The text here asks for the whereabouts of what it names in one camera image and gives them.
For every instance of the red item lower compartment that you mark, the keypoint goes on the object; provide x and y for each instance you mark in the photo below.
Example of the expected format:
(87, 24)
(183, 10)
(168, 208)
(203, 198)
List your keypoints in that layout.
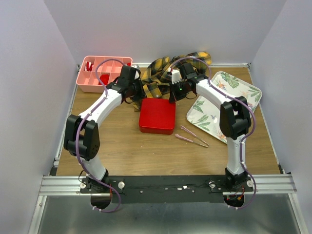
(104, 78)

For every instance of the red box lid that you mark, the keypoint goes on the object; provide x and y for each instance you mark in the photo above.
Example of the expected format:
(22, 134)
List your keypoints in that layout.
(157, 116)

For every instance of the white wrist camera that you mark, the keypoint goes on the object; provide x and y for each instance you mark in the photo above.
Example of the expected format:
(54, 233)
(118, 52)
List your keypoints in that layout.
(175, 76)
(138, 71)

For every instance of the floral serving tray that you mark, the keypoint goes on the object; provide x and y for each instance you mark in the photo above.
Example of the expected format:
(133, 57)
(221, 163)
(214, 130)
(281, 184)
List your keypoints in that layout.
(205, 116)

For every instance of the red white striped item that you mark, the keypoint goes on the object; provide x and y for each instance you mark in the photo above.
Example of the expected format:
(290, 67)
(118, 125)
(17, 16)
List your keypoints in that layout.
(88, 66)

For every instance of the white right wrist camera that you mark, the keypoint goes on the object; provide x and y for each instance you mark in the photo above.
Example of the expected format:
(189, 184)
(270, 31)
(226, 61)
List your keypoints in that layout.
(175, 76)

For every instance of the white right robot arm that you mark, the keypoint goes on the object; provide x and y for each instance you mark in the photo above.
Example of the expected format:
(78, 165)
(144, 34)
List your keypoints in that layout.
(234, 117)

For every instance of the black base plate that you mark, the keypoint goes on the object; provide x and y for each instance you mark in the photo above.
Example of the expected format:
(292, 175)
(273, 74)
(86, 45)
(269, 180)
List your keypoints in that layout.
(167, 189)

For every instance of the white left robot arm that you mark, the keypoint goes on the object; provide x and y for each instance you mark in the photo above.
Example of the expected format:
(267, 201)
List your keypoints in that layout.
(82, 132)

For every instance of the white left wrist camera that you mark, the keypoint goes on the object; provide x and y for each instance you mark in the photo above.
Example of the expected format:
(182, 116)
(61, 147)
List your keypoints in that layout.
(138, 71)

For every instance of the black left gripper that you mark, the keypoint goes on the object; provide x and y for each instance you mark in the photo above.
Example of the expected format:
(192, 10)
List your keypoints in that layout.
(142, 94)

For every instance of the yellow plaid shirt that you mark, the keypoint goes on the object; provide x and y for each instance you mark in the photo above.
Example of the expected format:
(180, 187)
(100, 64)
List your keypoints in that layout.
(156, 78)

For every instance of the pink divided organizer box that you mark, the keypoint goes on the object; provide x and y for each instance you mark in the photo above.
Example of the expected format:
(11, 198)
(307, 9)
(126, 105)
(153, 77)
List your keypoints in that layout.
(88, 82)

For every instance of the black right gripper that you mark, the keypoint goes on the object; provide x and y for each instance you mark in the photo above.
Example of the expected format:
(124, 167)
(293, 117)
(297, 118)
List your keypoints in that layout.
(175, 90)

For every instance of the pink tongs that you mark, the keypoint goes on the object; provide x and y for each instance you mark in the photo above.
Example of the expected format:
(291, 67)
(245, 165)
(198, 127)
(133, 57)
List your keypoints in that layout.
(194, 140)

